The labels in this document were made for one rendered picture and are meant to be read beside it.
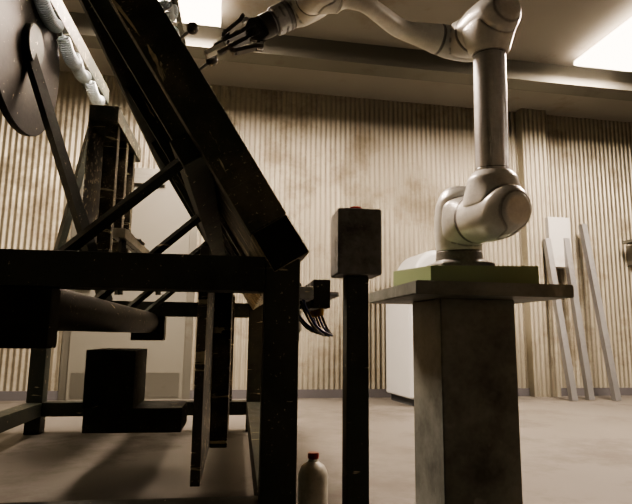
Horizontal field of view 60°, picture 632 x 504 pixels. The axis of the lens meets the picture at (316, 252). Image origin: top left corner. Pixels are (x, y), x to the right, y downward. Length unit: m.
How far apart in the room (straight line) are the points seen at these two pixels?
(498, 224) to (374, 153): 4.27
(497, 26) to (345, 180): 4.00
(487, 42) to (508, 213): 0.54
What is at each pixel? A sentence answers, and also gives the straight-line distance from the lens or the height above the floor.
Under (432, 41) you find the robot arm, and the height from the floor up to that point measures 1.56.
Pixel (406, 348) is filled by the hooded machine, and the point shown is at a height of 0.49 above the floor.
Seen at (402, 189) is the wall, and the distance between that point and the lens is 5.83.
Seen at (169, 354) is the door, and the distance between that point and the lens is 5.28.
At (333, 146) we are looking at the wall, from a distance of 5.77.
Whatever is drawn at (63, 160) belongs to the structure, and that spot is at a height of 1.32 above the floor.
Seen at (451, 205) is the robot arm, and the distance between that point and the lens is 1.84.
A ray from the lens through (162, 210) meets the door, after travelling 5.42.
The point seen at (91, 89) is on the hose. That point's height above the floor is 2.02.
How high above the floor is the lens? 0.59
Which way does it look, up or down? 9 degrees up
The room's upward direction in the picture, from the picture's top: 1 degrees clockwise
